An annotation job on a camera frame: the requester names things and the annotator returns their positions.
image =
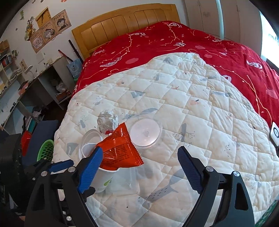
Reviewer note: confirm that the red plastic crate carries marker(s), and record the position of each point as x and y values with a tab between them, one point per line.
25	140

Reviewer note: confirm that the blue upholstered chair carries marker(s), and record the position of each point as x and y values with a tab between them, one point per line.
45	130

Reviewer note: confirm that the white paper cup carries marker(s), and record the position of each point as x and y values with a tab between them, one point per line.
102	177

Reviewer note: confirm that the white wardrobe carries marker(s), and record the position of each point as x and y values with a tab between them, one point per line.
233	20

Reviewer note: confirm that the white wall shelf unit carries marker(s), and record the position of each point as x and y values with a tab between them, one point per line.
53	84

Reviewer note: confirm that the blue paper bag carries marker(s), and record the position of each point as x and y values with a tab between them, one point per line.
75	68

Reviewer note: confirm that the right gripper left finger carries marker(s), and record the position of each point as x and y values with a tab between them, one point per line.
78	187

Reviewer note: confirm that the clear round plastic lid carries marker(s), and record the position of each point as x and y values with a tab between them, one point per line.
145	133

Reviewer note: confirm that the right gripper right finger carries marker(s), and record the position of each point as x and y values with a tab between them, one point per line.
235	208

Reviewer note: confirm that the red snack wrapper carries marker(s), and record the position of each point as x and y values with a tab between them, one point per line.
119	151

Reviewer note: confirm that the crumpled foil ball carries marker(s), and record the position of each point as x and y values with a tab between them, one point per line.
107	122

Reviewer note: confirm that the white phone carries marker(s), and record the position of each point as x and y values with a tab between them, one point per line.
274	134

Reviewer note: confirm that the wooden headboard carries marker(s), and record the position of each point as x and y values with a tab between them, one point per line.
101	29

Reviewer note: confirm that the wall posters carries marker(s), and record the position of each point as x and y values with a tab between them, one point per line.
49	30

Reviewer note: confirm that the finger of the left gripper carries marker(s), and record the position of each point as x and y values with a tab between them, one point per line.
59	166

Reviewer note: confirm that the white quilted blanket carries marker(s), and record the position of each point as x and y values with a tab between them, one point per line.
197	108

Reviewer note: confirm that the green plastic trash basket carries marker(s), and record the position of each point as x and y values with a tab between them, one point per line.
46	151

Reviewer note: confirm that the red patterned bedspread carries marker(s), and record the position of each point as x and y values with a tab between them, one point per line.
241	65

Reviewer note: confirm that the window with dark frame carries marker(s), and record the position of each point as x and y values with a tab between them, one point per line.
269	50

